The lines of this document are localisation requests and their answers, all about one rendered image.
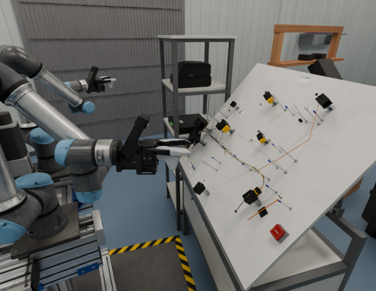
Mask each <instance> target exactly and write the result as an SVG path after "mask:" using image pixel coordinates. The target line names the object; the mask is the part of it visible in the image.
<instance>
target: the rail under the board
mask: <svg viewBox="0 0 376 291"><path fill-rule="evenodd" d="M178 168H179V171H180V173H181V175H182V177H183V179H184V181H185V183H186V185H187V187H188V189H189V192H190V194H191V196H193V194H194V190H193V187H192V185H191V183H190V181H189V179H188V177H187V175H186V173H185V171H184V169H183V167H182V165H181V163H180V161H178ZM193 200H194V202H195V204H196V206H197V208H198V210H199V213H200V215H201V217H202V219H203V222H204V224H205V225H206V228H207V230H208V231H209V234H210V236H211V238H212V240H213V243H214V245H215V247H216V249H217V251H218V253H219V255H220V257H221V259H222V261H223V264H224V266H225V268H226V270H227V272H228V274H229V276H230V278H231V280H232V283H233V285H234V287H235V289H236V291H245V290H244V288H243V286H242V284H241V282H240V280H239V278H238V276H237V274H236V272H235V270H234V268H233V266H232V264H231V262H230V260H229V258H228V256H227V254H226V252H225V250H224V248H223V246H222V244H221V242H220V240H219V238H218V236H217V234H216V232H215V230H214V228H213V227H212V225H211V223H210V221H209V219H208V217H207V215H206V213H205V211H204V209H203V207H202V205H201V203H200V201H199V199H198V197H197V195H196V193H195V194H194V196H193ZM253 290H254V288H253V286H252V287H251V288H250V289H249V290H248V291H253Z"/></svg>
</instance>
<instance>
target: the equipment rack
mask: <svg viewBox="0 0 376 291"><path fill-rule="evenodd" d="M158 38H159V51H160V63H161V87H162V110H163V134H164V138H167V128H168V130H169V132H170V134H171V135H172V137H173V138H174V139H179V138H180V139H184V140H187V141H188V138H189V133H186V134H180V135H179V121H178V97H179V96H191V95H203V114H202V115H201V116H202V117H203V118H204V119H206V121H207V122H210V121H211V120H212V119H211V118H210V117H209V116H208V118H207V107H206V102H207V95H208V94H225V102H226V101H227V100H228V99H229V98H230V92H231V84H232V70H233V56H234V41H235V39H233V38H237V35H158ZM163 41H165V42H171V43H172V69H173V84H172V83H171V82H170V79H165V61H164V46H163ZM177 42H205V44H204V62H205V63H209V42H229V47H228V63H227V73H226V85H224V84H222V83H220V82H217V81H215V80H213V79H211V85H210V86H208V87H206V86H202V87H184V88H178V56H177ZM165 87H166V88H167V89H168V90H169V91H170V93H171V94H172V95H173V111H174V130H173V129H172V127H171V126H170V124H169V122H168V118H167V116H166V89H165ZM219 89H220V90H219ZM209 90H212V91H209ZM191 91H194V92H191ZM205 111H206V115H205ZM209 120H210V121H209ZM183 137H186V138H183ZM165 170H166V193H167V199H168V198H170V196H171V198H172V202H173V204H174V207H175V210H176V215H177V231H178V230H181V219H180V215H183V177H182V175H181V173H180V171H179V168H178V164H177V168H176V169H175V170H172V172H173V174H174V177H175V179H176V180H175V181H172V182H169V168H168V166H167V164H166V163H165Z"/></svg>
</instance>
